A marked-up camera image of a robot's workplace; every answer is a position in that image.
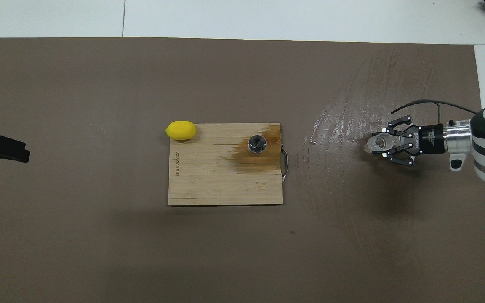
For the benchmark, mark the brown table mat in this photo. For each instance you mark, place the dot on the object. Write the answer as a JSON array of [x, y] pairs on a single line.
[[99, 231]]

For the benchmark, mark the bamboo cutting board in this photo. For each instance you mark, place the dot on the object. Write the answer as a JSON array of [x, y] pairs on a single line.
[[209, 176]]

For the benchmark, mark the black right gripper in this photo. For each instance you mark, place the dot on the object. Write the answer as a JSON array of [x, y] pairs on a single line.
[[430, 139]]

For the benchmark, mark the small clear glass cup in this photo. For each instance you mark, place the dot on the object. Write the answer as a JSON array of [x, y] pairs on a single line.
[[377, 143]]

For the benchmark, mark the yellow lemon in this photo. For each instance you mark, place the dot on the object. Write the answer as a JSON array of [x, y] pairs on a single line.
[[180, 130]]

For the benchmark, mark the steel double jigger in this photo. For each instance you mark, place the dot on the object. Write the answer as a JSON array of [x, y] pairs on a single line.
[[257, 145]]

